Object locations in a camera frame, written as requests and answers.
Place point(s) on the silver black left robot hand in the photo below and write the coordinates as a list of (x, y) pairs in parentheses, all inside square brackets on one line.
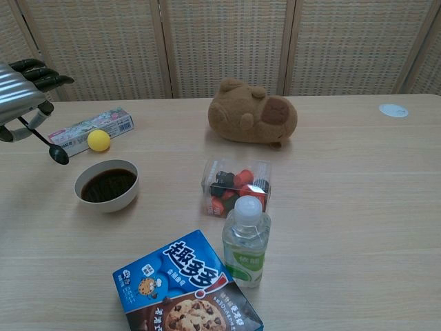
[(17, 93)]

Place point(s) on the white round desk grommet cap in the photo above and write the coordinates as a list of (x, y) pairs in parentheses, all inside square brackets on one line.
[(393, 110)]

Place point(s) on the black liquid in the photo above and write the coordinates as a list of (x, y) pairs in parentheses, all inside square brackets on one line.
[(108, 184)]

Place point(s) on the woven rattan folding screen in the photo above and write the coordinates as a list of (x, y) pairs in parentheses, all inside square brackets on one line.
[(220, 45)]

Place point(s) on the yellow foam ball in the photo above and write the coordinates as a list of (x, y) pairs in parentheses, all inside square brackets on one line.
[(99, 140)]

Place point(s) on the floral toothpaste box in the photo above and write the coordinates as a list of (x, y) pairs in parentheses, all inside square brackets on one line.
[(113, 120)]

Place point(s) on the clear box of red black capsules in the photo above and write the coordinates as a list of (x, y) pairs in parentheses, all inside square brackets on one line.
[(224, 186)]

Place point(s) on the blue chocolate chip cookie box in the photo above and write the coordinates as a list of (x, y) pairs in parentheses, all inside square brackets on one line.
[(179, 282)]

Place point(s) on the black plastic spoon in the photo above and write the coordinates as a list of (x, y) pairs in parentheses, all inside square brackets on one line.
[(59, 156)]

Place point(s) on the beige ceramic bowl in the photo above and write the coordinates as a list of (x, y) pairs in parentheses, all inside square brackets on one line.
[(107, 203)]

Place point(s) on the brown capybara plush toy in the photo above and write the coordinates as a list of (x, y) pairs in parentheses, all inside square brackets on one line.
[(237, 113)]

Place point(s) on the clear bottle with green label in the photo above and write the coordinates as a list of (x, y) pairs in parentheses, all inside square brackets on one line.
[(245, 255)]

